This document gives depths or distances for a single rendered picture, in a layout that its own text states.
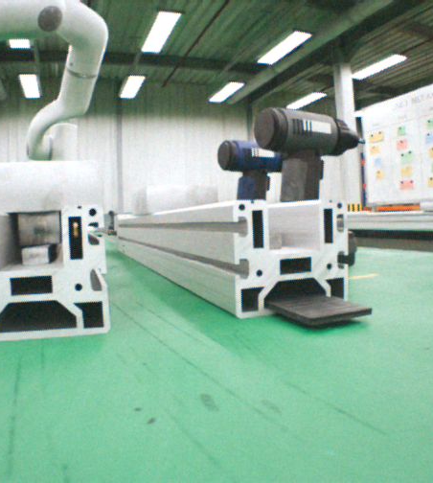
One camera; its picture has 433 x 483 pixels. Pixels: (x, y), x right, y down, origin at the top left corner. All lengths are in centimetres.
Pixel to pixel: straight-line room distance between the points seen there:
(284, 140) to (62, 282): 36
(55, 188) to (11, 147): 1200
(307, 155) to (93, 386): 45
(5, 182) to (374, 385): 29
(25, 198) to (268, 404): 25
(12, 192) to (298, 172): 36
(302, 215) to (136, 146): 1211
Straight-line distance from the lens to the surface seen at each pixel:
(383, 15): 886
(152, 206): 60
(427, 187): 373
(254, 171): 77
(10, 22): 99
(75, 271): 27
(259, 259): 30
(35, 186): 34
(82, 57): 111
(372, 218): 232
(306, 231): 34
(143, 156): 1237
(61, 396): 19
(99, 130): 1236
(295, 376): 19
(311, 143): 56
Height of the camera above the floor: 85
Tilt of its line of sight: 3 degrees down
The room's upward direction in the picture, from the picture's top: 2 degrees counter-clockwise
